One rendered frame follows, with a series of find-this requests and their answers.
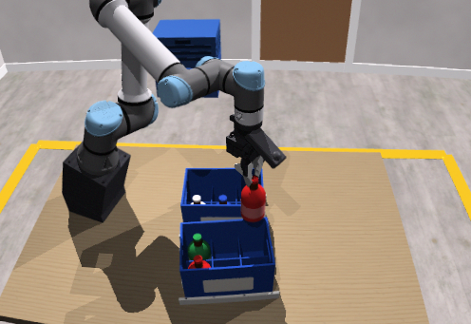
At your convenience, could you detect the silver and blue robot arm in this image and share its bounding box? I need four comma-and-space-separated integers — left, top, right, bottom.
77, 0, 286, 176

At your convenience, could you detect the red bottle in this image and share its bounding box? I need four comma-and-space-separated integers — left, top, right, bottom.
241, 176, 266, 222
188, 256, 211, 269

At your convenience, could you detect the green bottle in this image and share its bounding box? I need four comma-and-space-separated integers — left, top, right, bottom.
187, 234, 212, 260

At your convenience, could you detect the blue crate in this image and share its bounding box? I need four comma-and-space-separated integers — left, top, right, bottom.
179, 218, 275, 297
180, 168, 246, 222

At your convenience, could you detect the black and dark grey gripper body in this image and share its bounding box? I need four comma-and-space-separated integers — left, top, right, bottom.
226, 114, 262, 162

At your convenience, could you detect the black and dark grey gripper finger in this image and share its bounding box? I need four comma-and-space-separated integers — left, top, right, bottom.
251, 156, 265, 177
235, 153, 254, 187

